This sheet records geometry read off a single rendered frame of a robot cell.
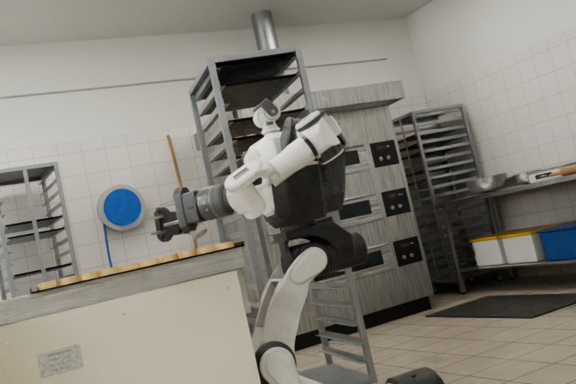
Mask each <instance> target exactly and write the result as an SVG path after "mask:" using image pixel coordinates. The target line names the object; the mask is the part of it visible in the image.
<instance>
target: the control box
mask: <svg viewBox="0 0 576 384"><path fill-rule="evenodd" d="M237 276H238V280H239V284H240V289H241V292H242V297H243V304H244V308H245V312H246V314H248V313H251V308H250V304H249V297H248V292H247V289H246V284H245V281H244V276H243V270H242V268H241V267H240V268H237Z"/></svg>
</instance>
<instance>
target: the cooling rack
mask: <svg viewBox="0 0 576 384"><path fill-rule="evenodd" d="M460 107H461V104H458V105H448V106H442V107H436V108H430V109H425V110H419V111H411V112H409V113H407V114H404V115H403V116H401V117H398V118H395V119H394V120H393V124H397V123H400V128H401V131H402V135H403V138H404V142H405V148H406V152H407V155H408V160H409V163H410V167H411V173H412V176H413V180H414V184H415V188H416V192H417V198H418V201H419V205H420V208H421V212H422V216H423V222H424V226H425V230H426V233H427V237H428V240H429V247H430V251H431V254H432V258H433V262H434V265H435V271H436V276H437V278H433V279H431V283H432V286H433V290H437V287H436V283H453V282H456V284H458V280H457V276H456V273H454V272H453V267H452V263H451V260H450V256H449V253H448V248H447V242H446V238H445V235H444V231H443V228H442V224H441V218H440V214H439V211H438V208H437V209H435V205H437V203H436V199H435V193H434V190H433V186H432V182H431V179H430V175H429V169H428V166H427V161H426V158H425V154H424V150H423V144H422V141H421V137H420V134H419V130H418V126H417V121H418V120H424V119H429V118H434V117H439V116H442V115H444V114H446V113H443V114H438V115H433V116H427V117H417V118H416V116H415V115H416V114H422V113H428V112H433V111H444V110H449V109H454V108H460ZM410 118H411V119H410ZM407 122H412V123H413V127H414V130H415V134H416V138H417V144H418V147H419V151H420V154H421V159H422V162H423V168H424V172H425V176H426V179H427V183H428V186H429V192H430V197H431V200H432V204H433V208H434V211H435V217H436V221H437V224H438V228H439V232H440V236H441V242H442V246H443V249H444V253H445V256H446V260H447V266H448V270H449V274H446V275H443V276H440V277H439V274H438V271H437V267H436V264H435V258H434V254H433V250H432V246H431V242H430V239H429V233H428V229H427V226H426V222H425V218H424V214H423V208H422V204H421V201H420V197H419V194H418V189H417V183H416V179H415V176H414V172H413V169H412V165H411V158H410V154H409V151H408V147H407V144H406V140H405V134H404V130H403V126H402V123H407ZM492 271H495V273H496V272H497V273H498V277H499V278H502V273H501V270H500V269H493V270H481V271H470V272H462V276H463V280H465V279H468V278H470V279H474V277H475V276H478V275H480V274H484V273H489V272H492Z"/></svg>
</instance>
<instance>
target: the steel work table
mask: <svg viewBox="0 0 576 384"><path fill-rule="evenodd" d="M575 179H576V174H572V175H568V176H564V177H558V178H553V179H550V180H545V181H542V182H537V183H529V184H526V185H524V184H520V183H517V182H516V181H514V180H513V177H508V178H507V179H506V182H505V183H504V186H502V187H501V188H500V189H498V190H497V191H495V192H490V193H487V194H482V195H475V196H471V197H467V198H464V199H459V200H456V201H449V202H445V203H441V204H437V205H435V209H437V208H440V210H441V216H442V220H443V224H444V227H445V231H446V234H447V240H448V244H449V248H450V252H451V256H452V259H453V265H454V269H455V272H456V276H457V280H458V283H459V289H460V292H461V295H464V294H466V290H465V283H464V280H463V276H462V272H470V271H481V270H493V269H504V268H506V269H507V275H508V278H509V279H510V280H511V279H514V275H513V268H516V267H538V266H549V265H561V264H573V263H576V259H569V260H558V261H547V259H546V260H543V261H538V262H528V263H518V264H505V265H497V266H486V267H479V266H478V265H476V266H473V267H468V268H464V269H460V265H459V259H458V256H457V252H456V248H455V245H454V241H453V235H452V232H451V227H450V224H449V220H448V216H447V210H446V207H449V206H453V205H458V204H461V203H466V202H470V201H477V200H482V199H486V198H489V204H490V206H491V210H492V214H493V217H494V221H495V227H496V230H497V232H501V231H502V228H501V222H500V218H499V214H498V211H497V207H496V204H495V198H494V196H498V195H505V194H510V193H514V192H518V191H522V190H527V189H534V188H538V187H542V186H547V185H550V184H555V183H563V182H566V181H571V180H575Z"/></svg>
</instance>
